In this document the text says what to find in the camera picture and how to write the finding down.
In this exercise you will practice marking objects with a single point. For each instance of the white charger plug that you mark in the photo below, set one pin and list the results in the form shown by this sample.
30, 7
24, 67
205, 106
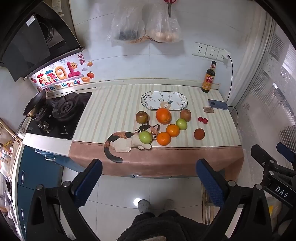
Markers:
223, 55

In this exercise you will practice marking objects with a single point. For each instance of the cluttered storage rack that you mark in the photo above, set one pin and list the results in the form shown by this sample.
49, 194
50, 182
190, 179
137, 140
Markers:
7, 150

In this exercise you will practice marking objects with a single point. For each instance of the frosted glass sliding door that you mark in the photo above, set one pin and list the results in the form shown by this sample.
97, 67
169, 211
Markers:
266, 92

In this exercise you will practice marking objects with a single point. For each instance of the colourful wall sticker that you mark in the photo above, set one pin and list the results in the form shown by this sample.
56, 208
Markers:
60, 74

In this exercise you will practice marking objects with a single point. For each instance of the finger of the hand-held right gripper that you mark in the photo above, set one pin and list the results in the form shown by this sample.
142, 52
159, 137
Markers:
285, 150
260, 154

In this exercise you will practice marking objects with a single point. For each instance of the soy sauce bottle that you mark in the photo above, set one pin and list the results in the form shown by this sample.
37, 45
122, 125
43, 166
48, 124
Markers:
208, 80

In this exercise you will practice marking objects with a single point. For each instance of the clear plastic bag dark contents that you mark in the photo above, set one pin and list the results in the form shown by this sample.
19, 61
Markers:
127, 27

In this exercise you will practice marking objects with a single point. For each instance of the floral oval plate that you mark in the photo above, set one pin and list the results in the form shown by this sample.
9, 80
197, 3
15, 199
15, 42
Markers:
157, 98

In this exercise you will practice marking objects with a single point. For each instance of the large orange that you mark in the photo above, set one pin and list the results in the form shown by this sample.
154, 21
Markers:
163, 115

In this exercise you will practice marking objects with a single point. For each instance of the black gas stove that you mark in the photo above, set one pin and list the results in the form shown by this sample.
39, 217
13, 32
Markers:
69, 125

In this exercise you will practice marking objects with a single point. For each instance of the clear plastic bag of eggs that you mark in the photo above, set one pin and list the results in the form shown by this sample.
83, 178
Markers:
161, 30

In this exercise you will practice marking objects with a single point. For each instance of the white wall socket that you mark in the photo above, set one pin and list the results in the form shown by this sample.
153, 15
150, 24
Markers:
199, 49
211, 52

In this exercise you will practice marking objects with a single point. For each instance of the person's dark fuzzy pants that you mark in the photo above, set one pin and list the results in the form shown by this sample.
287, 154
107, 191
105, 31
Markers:
161, 227

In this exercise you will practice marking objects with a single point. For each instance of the brown round fruit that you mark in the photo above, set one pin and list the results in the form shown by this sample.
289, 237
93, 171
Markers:
142, 117
185, 115

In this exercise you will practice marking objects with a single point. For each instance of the green apple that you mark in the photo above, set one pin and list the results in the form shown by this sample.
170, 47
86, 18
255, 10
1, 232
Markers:
145, 137
181, 124

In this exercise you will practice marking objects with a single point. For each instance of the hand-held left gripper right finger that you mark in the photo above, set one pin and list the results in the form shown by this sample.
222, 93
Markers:
209, 183

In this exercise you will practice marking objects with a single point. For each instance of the dark red orange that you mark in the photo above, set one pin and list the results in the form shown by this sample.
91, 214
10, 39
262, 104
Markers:
199, 134

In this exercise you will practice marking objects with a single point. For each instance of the blue smartphone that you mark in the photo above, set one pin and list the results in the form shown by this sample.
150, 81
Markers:
218, 104

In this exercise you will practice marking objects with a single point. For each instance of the small brown card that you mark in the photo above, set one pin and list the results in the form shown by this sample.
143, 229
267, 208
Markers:
208, 109

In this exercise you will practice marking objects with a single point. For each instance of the grey slipper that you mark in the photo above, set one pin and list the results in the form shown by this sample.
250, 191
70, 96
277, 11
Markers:
143, 206

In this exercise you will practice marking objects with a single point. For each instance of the black range hood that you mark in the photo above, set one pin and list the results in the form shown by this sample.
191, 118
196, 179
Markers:
27, 46

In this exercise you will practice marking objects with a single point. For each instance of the small orange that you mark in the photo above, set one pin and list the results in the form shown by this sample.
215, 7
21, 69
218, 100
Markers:
163, 138
173, 130

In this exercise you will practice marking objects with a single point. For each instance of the striped cat print tablecloth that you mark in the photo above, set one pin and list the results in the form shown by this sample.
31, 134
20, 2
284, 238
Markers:
111, 104

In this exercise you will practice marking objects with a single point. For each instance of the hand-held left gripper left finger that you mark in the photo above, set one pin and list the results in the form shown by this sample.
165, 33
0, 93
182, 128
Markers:
89, 183

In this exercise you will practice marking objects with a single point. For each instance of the blue kitchen cabinet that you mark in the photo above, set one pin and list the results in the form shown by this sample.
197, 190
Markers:
34, 166

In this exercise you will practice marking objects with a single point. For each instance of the black frying pan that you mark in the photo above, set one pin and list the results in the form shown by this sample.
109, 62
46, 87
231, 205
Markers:
34, 104

